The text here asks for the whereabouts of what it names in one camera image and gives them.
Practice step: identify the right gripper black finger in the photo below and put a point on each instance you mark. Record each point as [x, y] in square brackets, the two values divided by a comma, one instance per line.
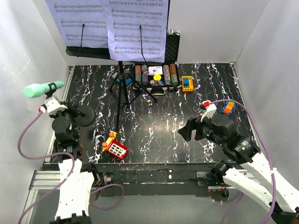
[193, 122]
[186, 132]

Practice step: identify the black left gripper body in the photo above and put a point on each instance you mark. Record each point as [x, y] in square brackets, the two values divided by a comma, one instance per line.
[64, 113]

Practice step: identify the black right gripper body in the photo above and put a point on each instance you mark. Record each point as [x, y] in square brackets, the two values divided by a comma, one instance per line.
[209, 135]

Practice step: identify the black microphone desk stand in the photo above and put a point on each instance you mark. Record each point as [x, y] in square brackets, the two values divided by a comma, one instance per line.
[86, 114]

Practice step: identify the mint green toy microphone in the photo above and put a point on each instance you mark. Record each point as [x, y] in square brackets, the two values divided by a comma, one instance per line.
[37, 90]

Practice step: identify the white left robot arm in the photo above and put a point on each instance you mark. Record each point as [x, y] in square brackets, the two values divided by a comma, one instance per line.
[75, 184]

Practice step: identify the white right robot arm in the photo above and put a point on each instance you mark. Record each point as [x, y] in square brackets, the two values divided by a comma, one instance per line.
[271, 187]

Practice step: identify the orange blue toy brick stack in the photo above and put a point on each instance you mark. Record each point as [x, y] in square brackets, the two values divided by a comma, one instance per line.
[228, 108]

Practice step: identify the yellow toy brick tray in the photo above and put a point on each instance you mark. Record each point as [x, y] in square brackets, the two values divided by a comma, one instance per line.
[187, 83]

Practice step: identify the red yellow toy brick house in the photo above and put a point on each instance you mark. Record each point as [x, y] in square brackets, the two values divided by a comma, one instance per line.
[113, 147]

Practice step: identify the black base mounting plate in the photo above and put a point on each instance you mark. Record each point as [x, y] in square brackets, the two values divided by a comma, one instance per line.
[162, 179]

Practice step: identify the black poker chip case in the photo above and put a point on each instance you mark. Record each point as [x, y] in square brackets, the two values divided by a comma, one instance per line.
[162, 77]

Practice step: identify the yellow round dealer chip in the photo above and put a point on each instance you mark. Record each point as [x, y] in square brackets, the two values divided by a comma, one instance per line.
[157, 77]

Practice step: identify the white playing card deck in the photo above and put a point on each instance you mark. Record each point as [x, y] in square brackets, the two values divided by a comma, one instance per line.
[153, 70]

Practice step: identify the black music stand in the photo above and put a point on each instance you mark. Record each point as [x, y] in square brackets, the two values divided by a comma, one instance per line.
[122, 75]

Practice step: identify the left sheet music page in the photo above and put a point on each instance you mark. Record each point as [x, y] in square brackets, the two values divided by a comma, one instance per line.
[81, 23]

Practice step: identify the sheet music page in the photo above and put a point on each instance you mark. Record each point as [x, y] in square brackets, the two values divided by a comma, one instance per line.
[136, 29]
[81, 23]

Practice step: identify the right sheet music page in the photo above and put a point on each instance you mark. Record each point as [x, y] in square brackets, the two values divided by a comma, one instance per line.
[136, 29]

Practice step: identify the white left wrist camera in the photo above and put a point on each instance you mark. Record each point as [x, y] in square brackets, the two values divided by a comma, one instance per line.
[52, 106]

